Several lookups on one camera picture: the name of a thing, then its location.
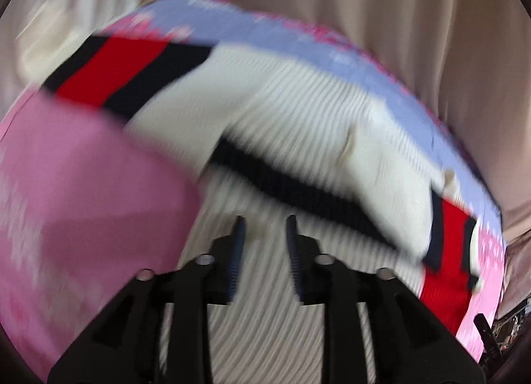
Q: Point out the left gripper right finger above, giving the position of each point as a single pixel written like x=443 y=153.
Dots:
x=410 y=345

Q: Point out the red white black knit sweater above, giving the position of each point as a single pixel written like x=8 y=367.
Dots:
x=241 y=131

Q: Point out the pink floral bed sheet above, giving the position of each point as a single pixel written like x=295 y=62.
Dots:
x=48 y=294

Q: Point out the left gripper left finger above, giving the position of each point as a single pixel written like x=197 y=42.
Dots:
x=155 y=329

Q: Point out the white satin curtain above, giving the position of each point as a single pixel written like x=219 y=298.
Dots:
x=37 y=35

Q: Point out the beige fabric backdrop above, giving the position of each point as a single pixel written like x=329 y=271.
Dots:
x=467 y=60

